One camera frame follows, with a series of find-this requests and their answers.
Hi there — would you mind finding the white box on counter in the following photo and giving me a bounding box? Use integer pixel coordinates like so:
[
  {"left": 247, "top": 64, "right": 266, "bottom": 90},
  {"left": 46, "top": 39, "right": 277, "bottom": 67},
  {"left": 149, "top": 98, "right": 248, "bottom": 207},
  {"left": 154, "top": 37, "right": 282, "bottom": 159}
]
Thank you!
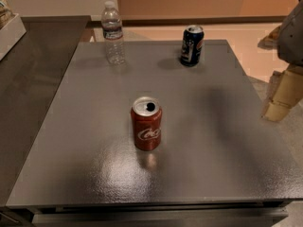
[{"left": 0, "top": 13, "right": 27, "bottom": 61}]

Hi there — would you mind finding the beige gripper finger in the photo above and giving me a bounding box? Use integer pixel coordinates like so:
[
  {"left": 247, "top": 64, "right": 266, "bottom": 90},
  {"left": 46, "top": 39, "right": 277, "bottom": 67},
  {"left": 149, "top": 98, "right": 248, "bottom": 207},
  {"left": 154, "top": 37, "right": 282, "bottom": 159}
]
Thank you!
[
  {"left": 258, "top": 26, "right": 281, "bottom": 48},
  {"left": 261, "top": 64, "right": 303, "bottom": 122}
]

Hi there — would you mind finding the clear plastic water bottle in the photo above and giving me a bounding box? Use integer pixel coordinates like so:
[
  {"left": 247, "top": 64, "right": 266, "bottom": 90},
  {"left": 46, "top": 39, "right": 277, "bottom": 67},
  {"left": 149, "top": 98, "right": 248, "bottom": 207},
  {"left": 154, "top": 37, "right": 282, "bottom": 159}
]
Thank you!
[{"left": 101, "top": 1, "right": 125, "bottom": 65}]

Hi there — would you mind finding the red coke can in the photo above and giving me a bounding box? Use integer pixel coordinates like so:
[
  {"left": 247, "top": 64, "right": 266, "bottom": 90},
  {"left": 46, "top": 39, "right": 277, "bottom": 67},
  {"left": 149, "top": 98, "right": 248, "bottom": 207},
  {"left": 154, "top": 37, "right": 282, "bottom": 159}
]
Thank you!
[{"left": 131, "top": 96, "right": 162, "bottom": 151}]

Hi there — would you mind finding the dark side counter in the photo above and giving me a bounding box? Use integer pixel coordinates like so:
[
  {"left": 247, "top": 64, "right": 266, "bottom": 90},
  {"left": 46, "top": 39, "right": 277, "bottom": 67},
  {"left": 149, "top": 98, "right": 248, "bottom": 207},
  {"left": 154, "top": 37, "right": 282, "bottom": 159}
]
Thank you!
[{"left": 0, "top": 16, "right": 90, "bottom": 207}]

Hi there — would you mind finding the blue pepsi can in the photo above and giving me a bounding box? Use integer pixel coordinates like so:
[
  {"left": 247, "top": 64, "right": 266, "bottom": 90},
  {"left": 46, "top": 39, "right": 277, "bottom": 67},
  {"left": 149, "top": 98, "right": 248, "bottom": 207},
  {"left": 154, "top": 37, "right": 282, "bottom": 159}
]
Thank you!
[{"left": 181, "top": 25, "right": 205, "bottom": 67}]

